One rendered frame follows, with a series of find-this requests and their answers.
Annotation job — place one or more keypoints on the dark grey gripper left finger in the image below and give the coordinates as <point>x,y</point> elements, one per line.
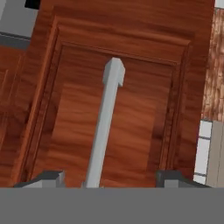
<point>49,178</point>

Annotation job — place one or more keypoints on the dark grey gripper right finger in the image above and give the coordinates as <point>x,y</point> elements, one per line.
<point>170,179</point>

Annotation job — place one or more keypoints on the reddish wooden drawer front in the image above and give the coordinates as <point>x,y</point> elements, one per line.
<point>128,116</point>

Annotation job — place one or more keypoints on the reddish wooden cupboard door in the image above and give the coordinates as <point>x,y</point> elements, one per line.
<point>10,96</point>

